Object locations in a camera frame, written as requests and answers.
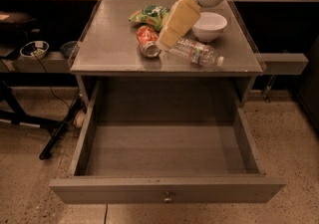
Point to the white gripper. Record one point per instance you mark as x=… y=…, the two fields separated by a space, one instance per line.
x=180 y=18

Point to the red coke can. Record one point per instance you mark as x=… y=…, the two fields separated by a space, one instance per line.
x=147 y=38

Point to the grey cabinet with top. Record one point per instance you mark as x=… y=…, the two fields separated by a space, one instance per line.
x=110 y=48

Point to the open grey top drawer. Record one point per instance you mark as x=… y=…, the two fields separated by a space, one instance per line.
x=142 y=138

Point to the metal drawer knob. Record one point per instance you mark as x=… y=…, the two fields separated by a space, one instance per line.
x=167 y=197

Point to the white ceramic bowl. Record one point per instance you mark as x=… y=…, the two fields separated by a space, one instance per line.
x=209 y=27

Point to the green chip bag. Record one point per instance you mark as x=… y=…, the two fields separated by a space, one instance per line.
x=151 y=15

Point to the clear plastic water bottle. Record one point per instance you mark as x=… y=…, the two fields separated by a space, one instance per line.
x=197 y=53

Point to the dark small bowl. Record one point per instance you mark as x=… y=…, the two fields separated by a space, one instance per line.
x=69 y=48

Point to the black stand legs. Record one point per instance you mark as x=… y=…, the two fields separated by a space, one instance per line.
x=18 y=116

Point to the white bowl with cables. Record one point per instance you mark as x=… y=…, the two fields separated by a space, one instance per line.
x=35 y=50

